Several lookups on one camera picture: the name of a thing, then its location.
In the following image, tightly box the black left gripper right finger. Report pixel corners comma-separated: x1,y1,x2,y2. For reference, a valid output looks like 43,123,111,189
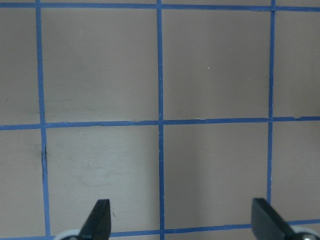
251,198,296,240

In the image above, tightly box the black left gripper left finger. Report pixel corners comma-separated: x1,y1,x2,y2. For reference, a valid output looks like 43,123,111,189
78,199,112,240

